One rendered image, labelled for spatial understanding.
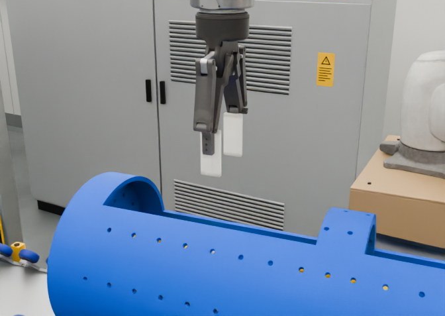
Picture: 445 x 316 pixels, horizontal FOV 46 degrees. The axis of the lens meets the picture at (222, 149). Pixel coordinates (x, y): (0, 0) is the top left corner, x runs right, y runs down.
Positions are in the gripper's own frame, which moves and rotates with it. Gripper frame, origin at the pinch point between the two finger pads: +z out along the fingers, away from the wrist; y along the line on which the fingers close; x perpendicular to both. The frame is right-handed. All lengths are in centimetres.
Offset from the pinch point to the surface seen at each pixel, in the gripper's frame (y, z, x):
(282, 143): -160, 54, -33
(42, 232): -160, 132, -185
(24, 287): -4, 39, -47
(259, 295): 12.5, 15.3, 10.3
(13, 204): -34, 38, -77
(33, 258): -9, 35, -49
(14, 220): -34, 43, -77
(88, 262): 12.8, 16.0, -16.7
